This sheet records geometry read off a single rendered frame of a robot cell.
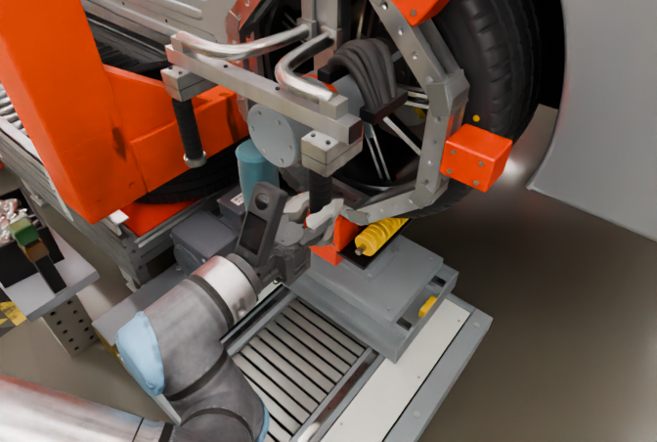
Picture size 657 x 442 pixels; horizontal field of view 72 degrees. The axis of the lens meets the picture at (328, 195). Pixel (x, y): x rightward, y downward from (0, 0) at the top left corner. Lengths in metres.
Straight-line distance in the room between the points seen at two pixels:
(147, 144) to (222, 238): 0.31
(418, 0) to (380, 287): 0.88
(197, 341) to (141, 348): 0.06
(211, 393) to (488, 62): 0.63
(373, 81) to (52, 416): 0.54
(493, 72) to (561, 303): 1.15
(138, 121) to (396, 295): 0.84
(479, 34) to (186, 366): 0.64
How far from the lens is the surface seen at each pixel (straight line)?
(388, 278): 1.41
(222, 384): 0.62
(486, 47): 0.80
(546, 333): 1.71
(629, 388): 1.71
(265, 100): 0.73
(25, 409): 0.53
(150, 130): 1.25
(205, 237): 1.30
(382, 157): 1.04
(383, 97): 0.69
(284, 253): 0.66
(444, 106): 0.76
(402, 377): 1.41
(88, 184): 1.20
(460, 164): 0.80
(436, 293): 1.50
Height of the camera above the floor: 1.32
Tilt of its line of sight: 41 degrees down
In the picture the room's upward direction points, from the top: straight up
